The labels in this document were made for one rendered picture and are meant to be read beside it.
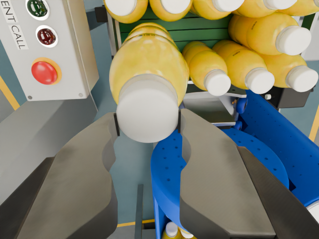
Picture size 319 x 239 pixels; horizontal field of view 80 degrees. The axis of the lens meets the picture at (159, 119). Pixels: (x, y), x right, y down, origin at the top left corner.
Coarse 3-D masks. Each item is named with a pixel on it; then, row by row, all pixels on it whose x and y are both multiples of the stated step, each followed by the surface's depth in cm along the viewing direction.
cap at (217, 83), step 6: (216, 72) 32; (222, 72) 32; (210, 78) 31; (216, 78) 31; (222, 78) 31; (228, 78) 31; (210, 84) 31; (216, 84) 32; (222, 84) 32; (228, 84) 32; (210, 90) 32; (216, 90) 32; (222, 90) 32
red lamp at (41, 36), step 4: (44, 28) 26; (40, 32) 26; (44, 32) 26; (48, 32) 26; (40, 36) 26; (44, 36) 26; (48, 36) 26; (52, 36) 26; (40, 40) 26; (44, 40) 26; (48, 40) 26; (52, 40) 27; (44, 44) 27; (48, 44) 27
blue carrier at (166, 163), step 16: (160, 144) 47; (176, 144) 47; (240, 144) 46; (256, 144) 46; (160, 160) 42; (176, 160) 42; (272, 160) 41; (160, 176) 38; (176, 176) 38; (160, 192) 36; (176, 192) 35; (160, 208) 60; (176, 208) 34; (160, 224) 63; (176, 224) 37
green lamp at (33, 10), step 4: (28, 0) 24; (32, 0) 24; (36, 0) 24; (40, 0) 24; (28, 4) 24; (32, 4) 24; (36, 4) 24; (40, 4) 24; (44, 4) 25; (28, 8) 24; (32, 8) 24; (36, 8) 24; (40, 8) 24; (44, 8) 25; (32, 12) 25; (36, 12) 25; (40, 12) 25; (44, 12) 25; (36, 16) 25; (40, 16) 25
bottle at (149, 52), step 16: (144, 32) 19; (160, 32) 20; (128, 48) 15; (144, 48) 14; (160, 48) 14; (176, 48) 16; (112, 64) 16; (128, 64) 14; (144, 64) 13; (160, 64) 13; (176, 64) 14; (112, 80) 15; (128, 80) 13; (160, 80) 13; (176, 80) 14; (176, 96) 13
